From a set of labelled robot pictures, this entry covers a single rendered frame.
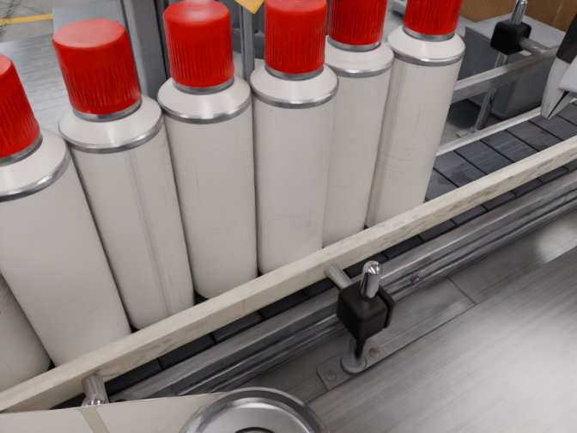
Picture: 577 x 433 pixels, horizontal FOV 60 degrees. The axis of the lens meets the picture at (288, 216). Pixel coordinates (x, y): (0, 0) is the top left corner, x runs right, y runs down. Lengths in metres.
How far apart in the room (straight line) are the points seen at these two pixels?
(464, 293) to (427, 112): 0.19
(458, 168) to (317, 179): 0.23
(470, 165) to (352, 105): 0.23
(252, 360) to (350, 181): 0.15
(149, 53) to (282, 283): 0.19
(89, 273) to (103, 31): 0.12
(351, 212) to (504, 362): 0.15
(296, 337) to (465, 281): 0.18
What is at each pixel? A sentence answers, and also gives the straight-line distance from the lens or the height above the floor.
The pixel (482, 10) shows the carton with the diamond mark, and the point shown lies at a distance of 0.93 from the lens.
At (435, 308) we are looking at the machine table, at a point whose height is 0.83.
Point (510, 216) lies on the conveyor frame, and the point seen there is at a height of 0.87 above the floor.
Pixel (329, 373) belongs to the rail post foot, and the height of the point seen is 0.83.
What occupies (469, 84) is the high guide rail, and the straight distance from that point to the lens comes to 0.49.
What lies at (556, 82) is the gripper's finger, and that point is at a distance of 0.53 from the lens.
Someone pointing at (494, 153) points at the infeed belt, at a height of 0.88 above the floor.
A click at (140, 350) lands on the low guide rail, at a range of 0.33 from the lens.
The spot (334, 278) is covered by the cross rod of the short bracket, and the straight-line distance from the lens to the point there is 0.36.
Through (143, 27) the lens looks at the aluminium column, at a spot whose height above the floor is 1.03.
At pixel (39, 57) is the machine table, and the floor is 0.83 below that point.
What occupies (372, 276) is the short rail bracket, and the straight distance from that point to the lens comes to 0.31.
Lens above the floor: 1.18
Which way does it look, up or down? 43 degrees down
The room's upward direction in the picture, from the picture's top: 2 degrees clockwise
